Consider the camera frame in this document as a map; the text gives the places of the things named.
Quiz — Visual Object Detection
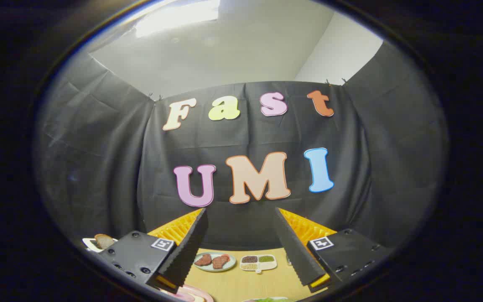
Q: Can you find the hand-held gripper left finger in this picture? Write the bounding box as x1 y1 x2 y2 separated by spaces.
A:
98 208 209 294

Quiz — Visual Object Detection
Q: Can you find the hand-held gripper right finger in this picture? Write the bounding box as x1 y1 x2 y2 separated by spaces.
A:
274 207 394 294

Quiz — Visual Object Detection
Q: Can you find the toasted brown bread slice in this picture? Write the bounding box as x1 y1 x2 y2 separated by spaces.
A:
95 234 115 250

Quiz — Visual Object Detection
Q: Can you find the white divided seed dish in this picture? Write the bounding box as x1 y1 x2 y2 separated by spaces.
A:
240 254 278 274

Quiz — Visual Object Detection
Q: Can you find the pink plate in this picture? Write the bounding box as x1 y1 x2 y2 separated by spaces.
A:
160 284 214 302

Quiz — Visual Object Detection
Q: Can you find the pale green plate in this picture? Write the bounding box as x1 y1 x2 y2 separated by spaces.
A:
194 252 236 272

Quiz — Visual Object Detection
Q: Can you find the white toaster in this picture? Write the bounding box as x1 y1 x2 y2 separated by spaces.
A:
82 237 118 253

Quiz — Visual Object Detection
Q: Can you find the ceiling light panel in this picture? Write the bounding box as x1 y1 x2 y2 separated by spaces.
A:
135 0 221 38

